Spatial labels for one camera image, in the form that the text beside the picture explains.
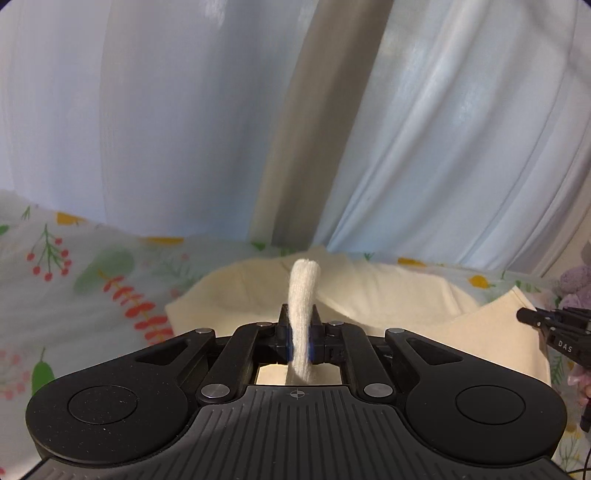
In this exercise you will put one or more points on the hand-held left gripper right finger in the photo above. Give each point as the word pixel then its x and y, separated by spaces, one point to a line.
pixel 314 345

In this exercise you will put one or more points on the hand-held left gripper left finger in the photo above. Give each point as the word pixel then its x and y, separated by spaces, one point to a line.
pixel 288 345

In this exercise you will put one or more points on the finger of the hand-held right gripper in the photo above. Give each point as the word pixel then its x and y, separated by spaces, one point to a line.
pixel 535 317

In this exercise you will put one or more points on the cream knit sweater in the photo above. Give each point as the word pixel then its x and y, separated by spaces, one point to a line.
pixel 369 297

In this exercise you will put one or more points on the purple plush toy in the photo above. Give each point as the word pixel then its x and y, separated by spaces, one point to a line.
pixel 576 279

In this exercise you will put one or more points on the floral bed sheet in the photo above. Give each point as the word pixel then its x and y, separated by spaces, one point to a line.
pixel 92 295

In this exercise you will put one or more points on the white sheer curtain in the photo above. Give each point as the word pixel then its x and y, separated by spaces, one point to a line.
pixel 461 129
pixel 138 106

